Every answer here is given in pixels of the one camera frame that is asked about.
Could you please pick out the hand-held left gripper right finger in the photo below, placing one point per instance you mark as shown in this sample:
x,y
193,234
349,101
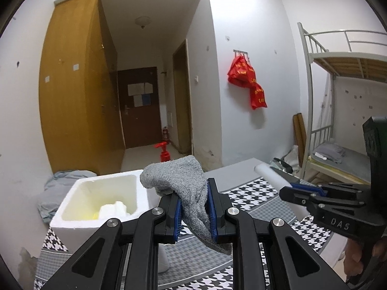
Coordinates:
x,y
213,223

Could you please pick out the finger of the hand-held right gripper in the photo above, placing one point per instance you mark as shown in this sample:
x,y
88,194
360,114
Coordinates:
x,y
308,188
297,198

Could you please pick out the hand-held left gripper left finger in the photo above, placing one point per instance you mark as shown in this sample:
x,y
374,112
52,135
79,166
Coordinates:
x,y
177,223

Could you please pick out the grey knitted sock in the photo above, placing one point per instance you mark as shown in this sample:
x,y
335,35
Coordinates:
x,y
187,181

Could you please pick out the white tissue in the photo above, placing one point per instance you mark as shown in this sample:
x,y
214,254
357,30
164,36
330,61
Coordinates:
x,y
113,210

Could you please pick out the white foam box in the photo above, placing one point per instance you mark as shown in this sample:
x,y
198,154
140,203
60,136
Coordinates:
x,y
69,217

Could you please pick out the person's right hand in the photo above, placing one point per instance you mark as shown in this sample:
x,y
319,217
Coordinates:
x,y
353,256

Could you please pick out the black phone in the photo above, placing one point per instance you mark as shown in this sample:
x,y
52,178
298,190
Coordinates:
x,y
285,175

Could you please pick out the white roll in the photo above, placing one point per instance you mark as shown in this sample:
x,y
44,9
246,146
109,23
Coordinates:
x,y
272,178

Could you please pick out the small white tube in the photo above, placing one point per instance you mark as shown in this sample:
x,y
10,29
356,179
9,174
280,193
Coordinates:
x,y
320,157

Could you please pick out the houndstooth tablecloth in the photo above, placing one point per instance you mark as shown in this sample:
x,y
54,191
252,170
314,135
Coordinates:
x,y
257,199

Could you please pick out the grey folded clothes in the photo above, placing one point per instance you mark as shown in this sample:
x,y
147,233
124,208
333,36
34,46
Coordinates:
x,y
331,152

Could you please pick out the leaning wooden board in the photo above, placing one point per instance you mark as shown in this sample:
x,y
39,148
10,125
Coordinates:
x,y
297,130
302,136

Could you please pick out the white pump bottle red cap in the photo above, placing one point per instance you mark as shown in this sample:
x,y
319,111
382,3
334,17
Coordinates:
x,y
164,156

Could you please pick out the red fire extinguisher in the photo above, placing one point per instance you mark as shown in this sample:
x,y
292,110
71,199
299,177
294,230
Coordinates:
x,y
166,137

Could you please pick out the metal bunk bed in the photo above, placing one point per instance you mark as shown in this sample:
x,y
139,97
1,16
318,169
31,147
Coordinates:
x,y
310,96

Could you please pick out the white bed curtain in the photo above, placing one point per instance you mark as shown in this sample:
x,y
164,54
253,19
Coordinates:
x,y
356,105

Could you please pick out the brown entrance door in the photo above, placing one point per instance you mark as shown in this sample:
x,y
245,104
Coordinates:
x,y
139,127

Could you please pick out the red printed plastic bag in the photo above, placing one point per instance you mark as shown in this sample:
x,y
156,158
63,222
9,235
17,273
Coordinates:
x,y
258,96
242,71

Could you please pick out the blue-grey cloth pile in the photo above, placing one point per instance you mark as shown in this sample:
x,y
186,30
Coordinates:
x,y
57,187

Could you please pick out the blue paper notice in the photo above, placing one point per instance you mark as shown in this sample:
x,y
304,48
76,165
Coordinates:
x,y
146,100

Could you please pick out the small white paper notice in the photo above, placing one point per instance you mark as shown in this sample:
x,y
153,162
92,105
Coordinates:
x,y
138,101

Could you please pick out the narrow white paper notice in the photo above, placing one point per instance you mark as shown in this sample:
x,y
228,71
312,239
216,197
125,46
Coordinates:
x,y
148,88

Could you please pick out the large white paper notice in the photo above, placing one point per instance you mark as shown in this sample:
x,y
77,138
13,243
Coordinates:
x,y
136,89

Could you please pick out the wooden wardrobe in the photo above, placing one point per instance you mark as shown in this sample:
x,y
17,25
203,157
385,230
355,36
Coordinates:
x,y
75,111

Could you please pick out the ceiling lamp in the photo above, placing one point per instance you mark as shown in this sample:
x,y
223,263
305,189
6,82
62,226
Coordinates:
x,y
142,22

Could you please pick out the wooden door frame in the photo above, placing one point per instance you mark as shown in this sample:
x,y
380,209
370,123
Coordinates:
x,y
190,96

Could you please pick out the metal wall hook rack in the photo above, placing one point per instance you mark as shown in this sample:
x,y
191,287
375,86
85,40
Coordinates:
x,y
241,52

